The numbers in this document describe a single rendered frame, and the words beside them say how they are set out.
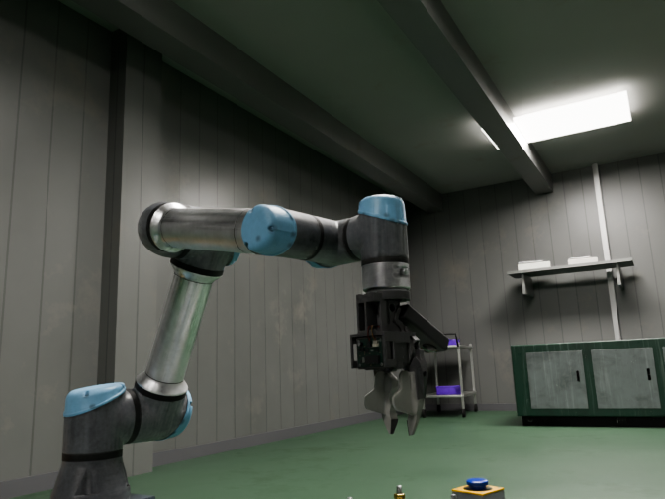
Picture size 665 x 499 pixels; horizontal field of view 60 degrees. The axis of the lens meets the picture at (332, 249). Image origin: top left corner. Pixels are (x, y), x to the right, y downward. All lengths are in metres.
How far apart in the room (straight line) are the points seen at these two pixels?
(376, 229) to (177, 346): 0.59
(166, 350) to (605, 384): 4.47
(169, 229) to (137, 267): 2.59
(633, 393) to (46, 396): 4.26
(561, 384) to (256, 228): 4.73
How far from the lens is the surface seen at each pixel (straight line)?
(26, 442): 3.42
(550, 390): 5.46
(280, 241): 0.86
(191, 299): 1.28
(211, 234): 0.99
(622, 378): 5.39
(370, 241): 0.90
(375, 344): 0.86
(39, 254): 3.47
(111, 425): 1.32
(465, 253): 7.50
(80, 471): 1.32
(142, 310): 3.69
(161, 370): 1.34
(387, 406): 0.94
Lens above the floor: 0.54
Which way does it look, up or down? 12 degrees up
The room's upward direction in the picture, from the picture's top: 2 degrees counter-clockwise
